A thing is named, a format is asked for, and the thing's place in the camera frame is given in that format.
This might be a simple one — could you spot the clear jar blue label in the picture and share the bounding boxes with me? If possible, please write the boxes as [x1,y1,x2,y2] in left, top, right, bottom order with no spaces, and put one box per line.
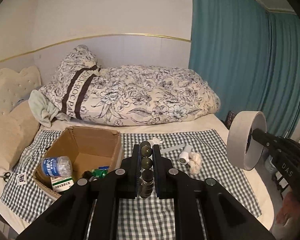
[41,156,73,177]

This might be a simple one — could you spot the cardboard box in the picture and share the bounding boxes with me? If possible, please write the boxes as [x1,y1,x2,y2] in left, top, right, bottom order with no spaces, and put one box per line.
[32,126,123,202]

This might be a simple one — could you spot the white paper roll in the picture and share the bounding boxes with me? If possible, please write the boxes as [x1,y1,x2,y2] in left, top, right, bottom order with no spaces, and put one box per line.
[178,145,192,165]

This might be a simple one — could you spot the green snack wrapper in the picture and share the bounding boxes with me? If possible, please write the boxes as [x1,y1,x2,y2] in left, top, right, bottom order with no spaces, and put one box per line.
[91,166,109,179]

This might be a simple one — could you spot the floral duvet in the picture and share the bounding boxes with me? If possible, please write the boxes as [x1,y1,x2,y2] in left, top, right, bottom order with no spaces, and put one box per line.
[41,45,221,126]

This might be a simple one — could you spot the tufted cream headboard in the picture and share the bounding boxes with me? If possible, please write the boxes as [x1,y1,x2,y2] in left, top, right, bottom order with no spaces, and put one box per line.
[0,66,42,118]

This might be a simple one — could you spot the black bead bracelet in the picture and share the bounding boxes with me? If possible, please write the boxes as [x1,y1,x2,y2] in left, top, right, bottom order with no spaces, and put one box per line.
[139,140,154,199]

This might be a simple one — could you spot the mint green towel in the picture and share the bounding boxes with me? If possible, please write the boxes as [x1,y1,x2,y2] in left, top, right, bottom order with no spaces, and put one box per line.
[28,89,70,128]

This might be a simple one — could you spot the beige pillow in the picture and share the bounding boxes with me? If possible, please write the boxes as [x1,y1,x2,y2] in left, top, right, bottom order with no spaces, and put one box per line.
[0,101,40,171]

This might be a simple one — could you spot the teal curtain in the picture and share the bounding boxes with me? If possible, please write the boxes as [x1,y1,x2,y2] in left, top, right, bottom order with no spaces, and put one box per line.
[189,0,300,137]

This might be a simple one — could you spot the green white medicine box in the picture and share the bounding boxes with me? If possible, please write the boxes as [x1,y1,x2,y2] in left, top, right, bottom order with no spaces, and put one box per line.
[50,177,74,193]

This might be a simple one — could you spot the black scissors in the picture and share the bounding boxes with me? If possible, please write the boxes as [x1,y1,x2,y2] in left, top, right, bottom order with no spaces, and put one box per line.
[0,172,11,182]

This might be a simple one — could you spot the right hand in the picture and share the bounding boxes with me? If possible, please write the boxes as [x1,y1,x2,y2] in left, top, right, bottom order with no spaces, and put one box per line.
[275,191,300,226]

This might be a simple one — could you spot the dark patterned bag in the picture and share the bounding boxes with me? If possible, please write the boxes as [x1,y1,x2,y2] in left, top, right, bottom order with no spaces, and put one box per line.
[224,111,236,129]

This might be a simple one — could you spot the small printed sachet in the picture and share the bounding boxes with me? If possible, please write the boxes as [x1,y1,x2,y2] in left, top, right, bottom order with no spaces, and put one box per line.
[16,172,27,186]

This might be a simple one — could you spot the white star-shaped object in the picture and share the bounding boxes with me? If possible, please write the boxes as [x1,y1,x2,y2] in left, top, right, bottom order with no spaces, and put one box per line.
[148,137,163,146]

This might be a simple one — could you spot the white tape roll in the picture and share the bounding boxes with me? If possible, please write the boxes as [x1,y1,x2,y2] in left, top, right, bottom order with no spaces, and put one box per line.
[226,111,267,171]

